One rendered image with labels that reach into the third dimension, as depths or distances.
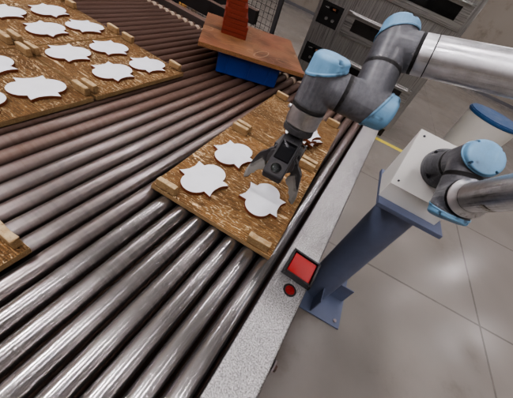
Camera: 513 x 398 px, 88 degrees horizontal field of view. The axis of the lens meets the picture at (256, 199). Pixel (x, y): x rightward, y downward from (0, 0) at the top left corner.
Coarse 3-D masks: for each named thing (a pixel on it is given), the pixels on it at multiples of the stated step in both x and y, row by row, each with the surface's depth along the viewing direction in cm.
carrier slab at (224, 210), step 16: (208, 144) 84; (256, 144) 92; (192, 160) 77; (208, 160) 79; (176, 176) 71; (240, 176) 78; (256, 176) 81; (304, 176) 88; (160, 192) 67; (224, 192) 72; (240, 192) 74; (304, 192) 83; (192, 208) 65; (208, 208) 67; (224, 208) 68; (240, 208) 70; (288, 208) 75; (224, 224) 65; (240, 224) 66; (256, 224) 68; (272, 224) 69; (240, 240) 64; (272, 240) 66
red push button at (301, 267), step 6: (294, 258) 65; (300, 258) 66; (294, 264) 64; (300, 264) 64; (306, 264) 65; (312, 264) 66; (294, 270) 63; (300, 270) 63; (306, 270) 64; (312, 270) 64; (300, 276) 62; (306, 276) 63
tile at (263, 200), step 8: (264, 184) 77; (248, 192) 73; (256, 192) 74; (264, 192) 75; (272, 192) 76; (248, 200) 71; (256, 200) 72; (264, 200) 73; (272, 200) 74; (280, 200) 75; (248, 208) 69; (256, 208) 70; (264, 208) 71; (272, 208) 72; (256, 216) 69; (264, 216) 69; (272, 216) 71
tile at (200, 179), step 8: (192, 168) 73; (200, 168) 74; (208, 168) 75; (216, 168) 76; (184, 176) 70; (192, 176) 71; (200, 176) 72; (208, 176) 73; (216, 176) 74; (224, 176) 75; (184, 184) 68; (192, 184) 69; (200, 184) 70; (208, 184) 71; (216, 184) 72; (224, 184) 73; (192, 192) 67; (200, 192) 68; (208, 192) 69
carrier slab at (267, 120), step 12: (276, 96) 124; (264, 108) 112; (276, 108) 116; (288, 108) 119; (252, 120) 103; (264, 120) 105; (276, 120) 108; (252, 132) 97; (264, 132) 99; (276, 132) 102; (324, 132) 114; (336, 132) 118; (264, 144) 95; (324, 144) 107; (312, 156) 98; (324, 156) 101
